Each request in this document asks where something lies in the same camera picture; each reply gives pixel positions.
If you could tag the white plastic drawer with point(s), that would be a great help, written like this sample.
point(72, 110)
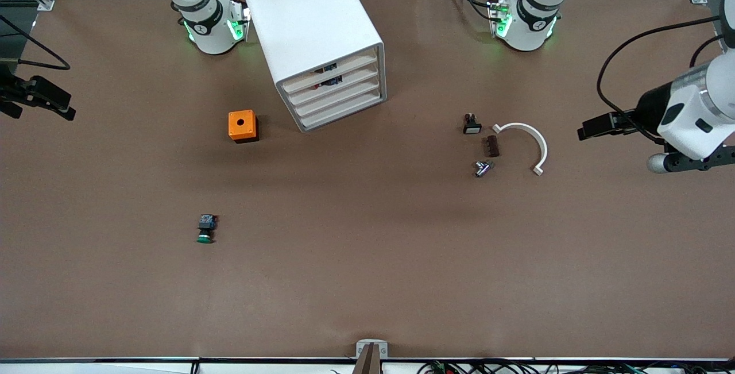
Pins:
point(344, 94)
point(356, 65)
point(356, 78)
point(344, 107)

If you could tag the white curved plastic bracket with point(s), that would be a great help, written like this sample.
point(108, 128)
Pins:
point(534, 134)

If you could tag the orange button enclosure box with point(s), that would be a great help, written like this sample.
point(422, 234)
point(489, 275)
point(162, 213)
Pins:
point(246, 131)

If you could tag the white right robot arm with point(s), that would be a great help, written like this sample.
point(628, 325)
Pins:
point(212, 35)

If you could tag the small dark electronic part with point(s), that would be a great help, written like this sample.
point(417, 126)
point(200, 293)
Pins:
point(325, 68)

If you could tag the small silver connector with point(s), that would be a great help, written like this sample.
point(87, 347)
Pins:
point(482, 168)

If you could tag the white drawer cabinet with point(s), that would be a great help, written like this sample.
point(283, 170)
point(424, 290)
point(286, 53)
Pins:
point(313, 18)

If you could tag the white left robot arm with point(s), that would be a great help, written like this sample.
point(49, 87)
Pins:
point(525, 32)

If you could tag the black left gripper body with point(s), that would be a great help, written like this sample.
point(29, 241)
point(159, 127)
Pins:
point(649, 105)

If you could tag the red mushroom push button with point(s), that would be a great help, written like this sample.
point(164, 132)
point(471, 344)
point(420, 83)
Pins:
point(330, 82)

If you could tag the black table edge strip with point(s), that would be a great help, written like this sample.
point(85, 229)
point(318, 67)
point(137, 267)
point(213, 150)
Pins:
point(115, 359)

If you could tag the green mushroom push button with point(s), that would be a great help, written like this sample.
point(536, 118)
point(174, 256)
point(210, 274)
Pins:
point(205, 227)

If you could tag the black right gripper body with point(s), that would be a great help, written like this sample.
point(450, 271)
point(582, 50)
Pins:
point(12, 91)

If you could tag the large paper table cover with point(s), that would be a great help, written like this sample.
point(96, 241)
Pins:
point(367, 247)

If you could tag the black switch with white face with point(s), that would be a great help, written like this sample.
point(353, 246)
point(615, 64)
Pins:
point(471, 124)

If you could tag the brown terminal block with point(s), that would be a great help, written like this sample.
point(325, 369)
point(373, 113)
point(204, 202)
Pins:
point(493, 146)

